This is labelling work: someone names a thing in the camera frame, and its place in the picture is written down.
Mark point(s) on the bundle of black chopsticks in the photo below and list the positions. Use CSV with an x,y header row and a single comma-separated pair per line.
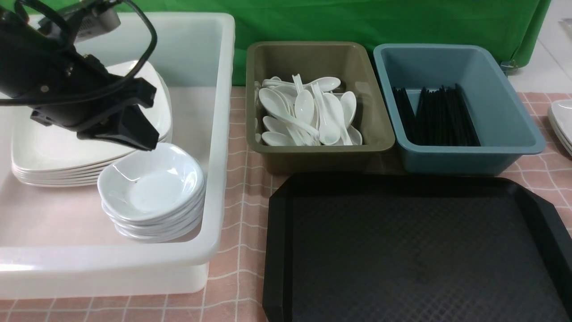
x,y
442,117

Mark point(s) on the olive plastic spoon bin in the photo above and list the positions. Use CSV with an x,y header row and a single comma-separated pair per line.
x,y
349,62

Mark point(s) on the white square rice plate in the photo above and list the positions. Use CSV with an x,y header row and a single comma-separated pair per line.
x,y
159,114

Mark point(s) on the black plastic serving tray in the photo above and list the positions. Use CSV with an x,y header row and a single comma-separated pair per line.
x,y
349,247

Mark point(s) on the green cloth backdrop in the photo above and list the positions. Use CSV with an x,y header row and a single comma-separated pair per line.
x,y
507,29

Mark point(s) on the stack of small white bowls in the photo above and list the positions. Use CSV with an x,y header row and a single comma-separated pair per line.
x,y
155,196

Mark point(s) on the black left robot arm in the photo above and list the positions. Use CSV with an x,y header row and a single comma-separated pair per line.
x,y
42,69

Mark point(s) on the blue plastic chopstick bin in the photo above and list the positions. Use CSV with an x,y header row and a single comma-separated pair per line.
x,y
503,125

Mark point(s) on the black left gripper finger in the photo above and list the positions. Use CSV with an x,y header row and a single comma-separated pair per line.
x,y
128,127

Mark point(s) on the white plates at right edge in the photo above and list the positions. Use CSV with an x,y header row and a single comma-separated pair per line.
x,y
560,117

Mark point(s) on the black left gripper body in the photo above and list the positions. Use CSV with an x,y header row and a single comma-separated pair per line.
x,y
90,93

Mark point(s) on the large white plastic tub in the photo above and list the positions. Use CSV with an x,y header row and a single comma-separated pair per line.
x,y
58,242

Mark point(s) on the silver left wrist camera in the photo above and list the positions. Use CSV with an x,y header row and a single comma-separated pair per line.
x,y
91,20

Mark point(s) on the pile of white soup spoons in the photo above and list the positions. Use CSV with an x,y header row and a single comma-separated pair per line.
x,y
293,114

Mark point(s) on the stack of white square plates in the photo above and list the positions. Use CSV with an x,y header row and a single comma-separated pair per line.
x,y
44,176

